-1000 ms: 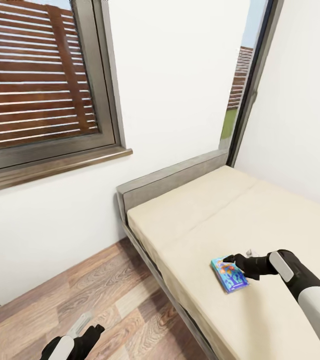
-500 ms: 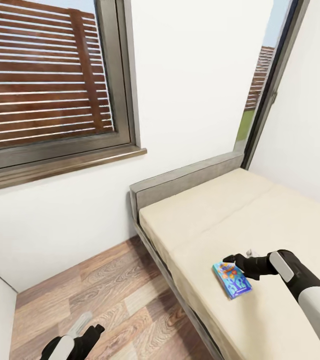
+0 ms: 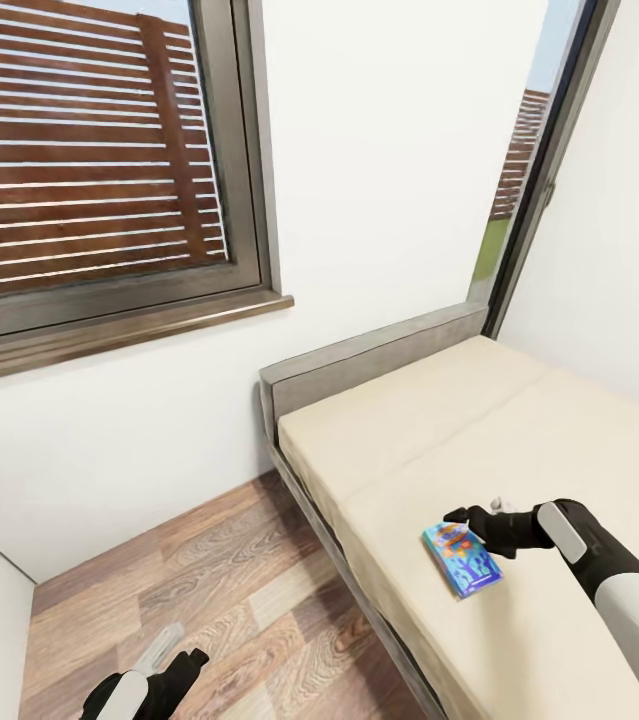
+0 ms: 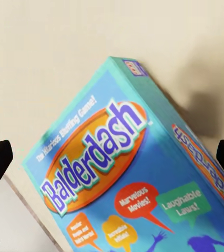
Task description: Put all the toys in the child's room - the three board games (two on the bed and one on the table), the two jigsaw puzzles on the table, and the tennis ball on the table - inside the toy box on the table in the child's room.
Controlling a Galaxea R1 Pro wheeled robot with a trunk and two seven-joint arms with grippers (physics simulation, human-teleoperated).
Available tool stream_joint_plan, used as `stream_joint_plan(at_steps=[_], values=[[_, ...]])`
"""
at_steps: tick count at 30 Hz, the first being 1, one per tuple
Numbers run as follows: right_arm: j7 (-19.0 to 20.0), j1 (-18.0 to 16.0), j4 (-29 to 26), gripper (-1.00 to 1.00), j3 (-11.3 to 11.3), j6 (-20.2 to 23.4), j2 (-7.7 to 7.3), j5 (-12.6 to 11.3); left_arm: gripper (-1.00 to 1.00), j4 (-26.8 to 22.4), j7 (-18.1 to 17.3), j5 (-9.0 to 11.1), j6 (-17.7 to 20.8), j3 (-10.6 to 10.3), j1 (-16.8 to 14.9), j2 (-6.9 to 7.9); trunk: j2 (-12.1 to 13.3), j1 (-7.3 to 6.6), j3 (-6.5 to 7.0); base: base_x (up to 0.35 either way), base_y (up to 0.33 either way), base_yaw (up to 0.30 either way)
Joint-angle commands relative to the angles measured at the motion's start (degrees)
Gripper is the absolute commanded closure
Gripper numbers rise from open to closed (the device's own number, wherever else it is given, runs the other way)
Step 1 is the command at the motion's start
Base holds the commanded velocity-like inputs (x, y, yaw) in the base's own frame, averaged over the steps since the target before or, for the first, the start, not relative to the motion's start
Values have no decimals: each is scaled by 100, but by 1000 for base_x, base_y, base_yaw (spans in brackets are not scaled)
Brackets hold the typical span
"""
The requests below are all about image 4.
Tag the bed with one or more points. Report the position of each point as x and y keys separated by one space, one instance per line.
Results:
x=50 y=48

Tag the board game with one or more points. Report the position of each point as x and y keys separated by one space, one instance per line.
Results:
x=120 y=171

